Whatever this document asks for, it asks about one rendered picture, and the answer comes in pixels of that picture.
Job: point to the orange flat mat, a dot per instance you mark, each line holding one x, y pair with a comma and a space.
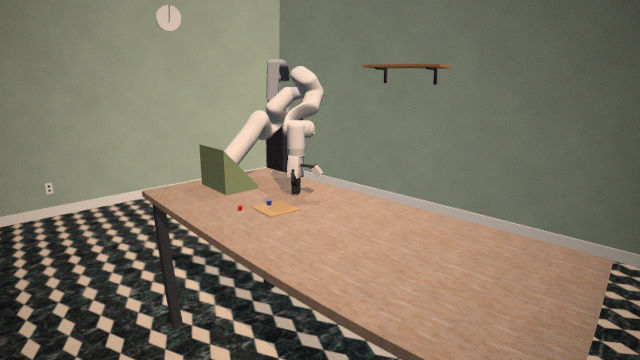
277, 208

